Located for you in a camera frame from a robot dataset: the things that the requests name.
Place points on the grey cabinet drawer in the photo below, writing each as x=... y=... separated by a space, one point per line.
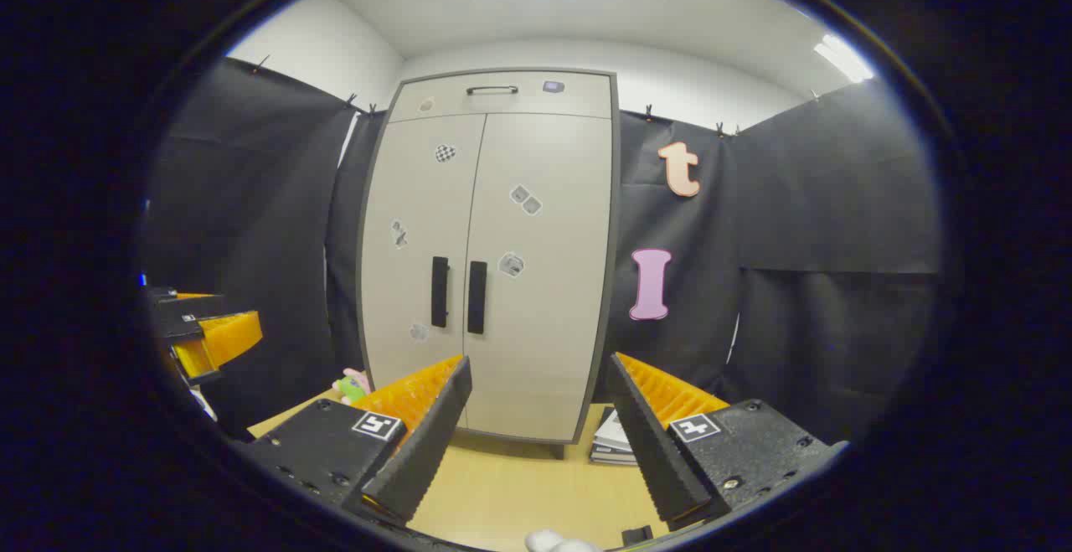
x=519 y=106

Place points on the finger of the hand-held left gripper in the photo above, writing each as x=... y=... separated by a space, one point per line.
x=180 y=317
x=230 y=338

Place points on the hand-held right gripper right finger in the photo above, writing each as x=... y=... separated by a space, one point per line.
x=657 y=451

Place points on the black backdrop cloth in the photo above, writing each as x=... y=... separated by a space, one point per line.
x=796 y=242

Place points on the grey double-door shoe cabinet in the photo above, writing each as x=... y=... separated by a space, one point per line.
x=615 y=200

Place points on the stack of booklets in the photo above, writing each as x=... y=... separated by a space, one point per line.
x=611 y=443

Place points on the grey shoe cabinet door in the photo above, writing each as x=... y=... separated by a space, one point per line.
x=410 y=284
x=544 y=343

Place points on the green plush toy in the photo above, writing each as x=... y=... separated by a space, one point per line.
x=352 y=389

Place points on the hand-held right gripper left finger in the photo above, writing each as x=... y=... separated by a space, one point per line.
x=427 y=443

